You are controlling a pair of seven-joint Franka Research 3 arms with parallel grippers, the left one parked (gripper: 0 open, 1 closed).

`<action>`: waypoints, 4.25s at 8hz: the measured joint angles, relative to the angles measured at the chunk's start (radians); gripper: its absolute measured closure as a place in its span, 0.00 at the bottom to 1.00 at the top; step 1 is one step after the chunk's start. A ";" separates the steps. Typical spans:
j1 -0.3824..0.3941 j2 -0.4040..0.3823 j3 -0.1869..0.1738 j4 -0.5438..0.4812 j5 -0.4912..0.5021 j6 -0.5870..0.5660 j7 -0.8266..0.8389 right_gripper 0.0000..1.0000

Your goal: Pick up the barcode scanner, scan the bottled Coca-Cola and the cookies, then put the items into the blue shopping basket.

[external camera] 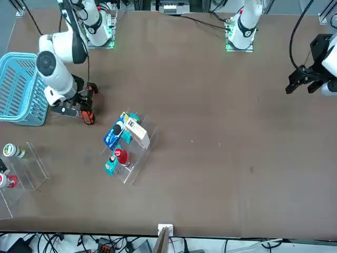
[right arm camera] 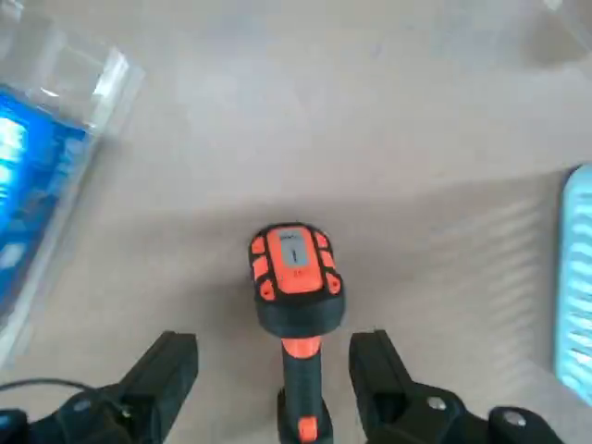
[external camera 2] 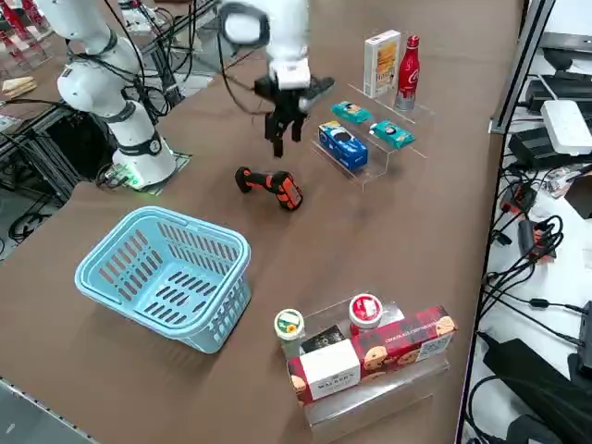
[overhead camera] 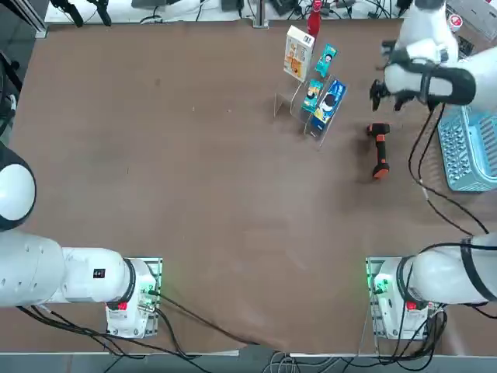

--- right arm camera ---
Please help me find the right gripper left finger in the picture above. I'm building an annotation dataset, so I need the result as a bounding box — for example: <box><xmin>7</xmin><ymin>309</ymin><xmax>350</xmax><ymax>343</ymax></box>
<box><xmin>0</xmin><ymin>330</ymin><xmax>200</xmax><ymax>444</ymax></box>

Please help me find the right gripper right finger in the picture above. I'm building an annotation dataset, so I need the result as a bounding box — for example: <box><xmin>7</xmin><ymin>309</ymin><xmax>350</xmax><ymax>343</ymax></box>
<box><xmin>349</xmin><ymin>328</ymin><xmax>570</xmax><ymax>444</ymax></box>

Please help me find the black orange barcode scanner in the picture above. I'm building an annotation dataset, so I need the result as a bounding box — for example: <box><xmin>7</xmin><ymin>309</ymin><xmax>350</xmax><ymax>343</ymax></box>
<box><xmin>248</xmin><ymin>222</ymin><xmax>347</xmax><ymax>444</ymax></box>

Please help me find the blue plastic shopping basket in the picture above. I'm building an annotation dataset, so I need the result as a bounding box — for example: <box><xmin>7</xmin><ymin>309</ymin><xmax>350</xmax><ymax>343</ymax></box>
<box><xmin>552</xmin><ymin>162</ymin><xmax>592</xmax><ymax>401</ymax></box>

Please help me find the blue Oreo cookie box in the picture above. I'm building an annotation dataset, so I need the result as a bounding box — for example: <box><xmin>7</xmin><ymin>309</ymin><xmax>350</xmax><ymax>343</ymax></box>
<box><xmin>0</xmin><ymin>82</ymin><xmax>92</xmax><ymax>325</ymax></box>

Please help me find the clear acrylic tiered shelf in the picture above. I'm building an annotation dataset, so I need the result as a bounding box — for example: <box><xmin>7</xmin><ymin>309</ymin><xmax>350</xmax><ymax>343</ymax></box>
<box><xmin>0</xmin><ymin>0</ymin><xmax>147</xmax><ymax>371</ymax></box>

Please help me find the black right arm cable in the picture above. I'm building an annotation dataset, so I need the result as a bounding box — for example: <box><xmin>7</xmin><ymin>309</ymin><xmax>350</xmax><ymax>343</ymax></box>
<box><xmin>0</xmin><ymin>377</ymin><xmax>92</xmax><ymax>399</ymax></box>

